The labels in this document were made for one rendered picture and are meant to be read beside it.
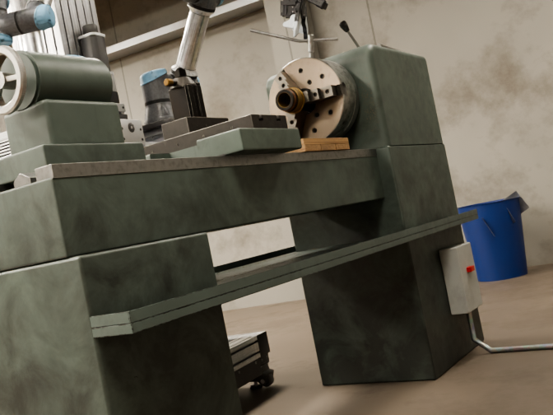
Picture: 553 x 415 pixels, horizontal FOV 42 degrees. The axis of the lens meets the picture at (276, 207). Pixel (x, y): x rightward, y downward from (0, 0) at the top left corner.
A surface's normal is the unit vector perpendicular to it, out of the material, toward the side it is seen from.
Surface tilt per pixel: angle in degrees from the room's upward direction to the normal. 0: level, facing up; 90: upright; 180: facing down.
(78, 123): 90
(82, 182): 90
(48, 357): 90
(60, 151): 90
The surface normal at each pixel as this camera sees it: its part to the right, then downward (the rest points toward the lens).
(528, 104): -0.43, 0.07
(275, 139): 0.82, -0.18
